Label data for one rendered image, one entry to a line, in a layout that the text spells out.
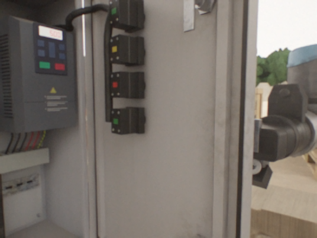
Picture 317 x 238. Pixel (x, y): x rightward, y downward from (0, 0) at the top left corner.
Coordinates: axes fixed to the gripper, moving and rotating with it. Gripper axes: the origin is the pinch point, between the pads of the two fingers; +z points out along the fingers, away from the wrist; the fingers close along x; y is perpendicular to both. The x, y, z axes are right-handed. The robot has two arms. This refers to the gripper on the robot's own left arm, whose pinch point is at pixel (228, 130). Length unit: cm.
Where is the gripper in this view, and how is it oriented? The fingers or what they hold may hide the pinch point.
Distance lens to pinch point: 31.7
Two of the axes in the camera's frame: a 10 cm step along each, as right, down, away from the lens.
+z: -7.5, 0.6, -6.6
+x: -6.6, -0.7, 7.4
